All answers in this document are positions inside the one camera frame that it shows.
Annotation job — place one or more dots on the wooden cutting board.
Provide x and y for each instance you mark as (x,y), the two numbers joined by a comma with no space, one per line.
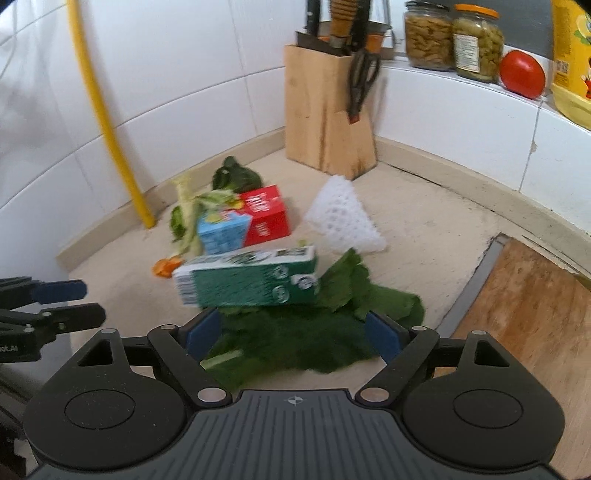
(540,312)

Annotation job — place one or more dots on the red tomato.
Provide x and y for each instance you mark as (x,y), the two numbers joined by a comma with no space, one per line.
(522,74)

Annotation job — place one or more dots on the yellow gas pipe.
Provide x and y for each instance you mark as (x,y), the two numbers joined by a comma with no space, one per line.
(101,112)

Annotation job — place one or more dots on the wooden knife block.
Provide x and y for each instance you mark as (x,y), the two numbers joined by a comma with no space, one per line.
(318,131)

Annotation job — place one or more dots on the large dark green leaves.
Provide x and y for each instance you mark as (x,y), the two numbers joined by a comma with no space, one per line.
(325,336)

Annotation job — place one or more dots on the orange peel piece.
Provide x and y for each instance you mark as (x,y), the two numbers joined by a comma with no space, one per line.
(165,267)

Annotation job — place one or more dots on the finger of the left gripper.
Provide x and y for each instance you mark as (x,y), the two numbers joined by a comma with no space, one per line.
(23,291)
(69,318)

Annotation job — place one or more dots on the orange lid pickle jar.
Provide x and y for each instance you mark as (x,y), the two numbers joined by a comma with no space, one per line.
(478,42)

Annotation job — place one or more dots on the blue drink carton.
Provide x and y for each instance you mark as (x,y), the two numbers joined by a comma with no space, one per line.
(223,231)

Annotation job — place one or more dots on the green white milk carton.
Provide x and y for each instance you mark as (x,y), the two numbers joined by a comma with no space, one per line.
(250,278)

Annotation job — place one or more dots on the black handled knife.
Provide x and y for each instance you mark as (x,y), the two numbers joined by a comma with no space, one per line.
(313,17)
(360,27)

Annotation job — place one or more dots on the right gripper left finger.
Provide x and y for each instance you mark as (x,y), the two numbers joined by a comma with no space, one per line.
(179,351)

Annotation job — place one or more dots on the red drink carton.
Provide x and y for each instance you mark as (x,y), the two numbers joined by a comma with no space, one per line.
(268,215)

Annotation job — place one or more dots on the black kitchen scissors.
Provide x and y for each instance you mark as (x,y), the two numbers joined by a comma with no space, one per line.
(363,73)

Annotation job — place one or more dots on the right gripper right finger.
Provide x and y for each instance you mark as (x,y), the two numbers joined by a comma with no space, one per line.
(405,352)

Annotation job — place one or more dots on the wooden handled cleaver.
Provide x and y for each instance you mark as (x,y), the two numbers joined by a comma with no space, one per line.
(343,14)

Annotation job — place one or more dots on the dark green leafy vegetable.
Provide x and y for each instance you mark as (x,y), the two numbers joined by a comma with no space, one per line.
(227,182)

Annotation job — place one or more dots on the yellow oil bottle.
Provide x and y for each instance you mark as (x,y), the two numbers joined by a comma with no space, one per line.
(572,53)

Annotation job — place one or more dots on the glass jar of pickles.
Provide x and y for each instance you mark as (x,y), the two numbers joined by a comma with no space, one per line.
(429,35)

